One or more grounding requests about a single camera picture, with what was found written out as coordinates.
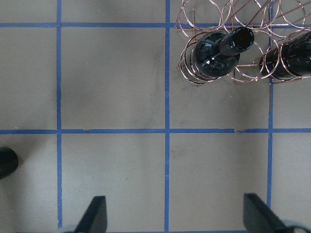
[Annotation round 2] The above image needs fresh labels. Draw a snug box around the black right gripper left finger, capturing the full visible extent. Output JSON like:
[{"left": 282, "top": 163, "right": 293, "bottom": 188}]
[{"left": 74, "top": 196, "right": 107, "bottom": 233}]

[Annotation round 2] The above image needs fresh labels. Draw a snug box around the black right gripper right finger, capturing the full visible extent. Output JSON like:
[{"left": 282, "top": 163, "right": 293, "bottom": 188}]
[{"left": 243, "top": 193, "right": 287, "bottom": 233}]

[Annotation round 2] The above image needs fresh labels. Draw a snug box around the dark wine bottle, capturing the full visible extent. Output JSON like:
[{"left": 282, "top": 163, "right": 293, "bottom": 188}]
[
  {"left": 0, "top": 147, "right": 19, "bottom": 180},
  {"left": 193, "top": 27, "right": 255, "bottom": 78},
  {"left": 259, "top": 32, "right": 311, "bottom": 80}
]

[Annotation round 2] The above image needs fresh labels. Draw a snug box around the copper wire bottle basket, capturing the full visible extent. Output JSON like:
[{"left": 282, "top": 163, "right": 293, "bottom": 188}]
[{"left": 175, "top": 0, "right": 311, "bottom": 85}]

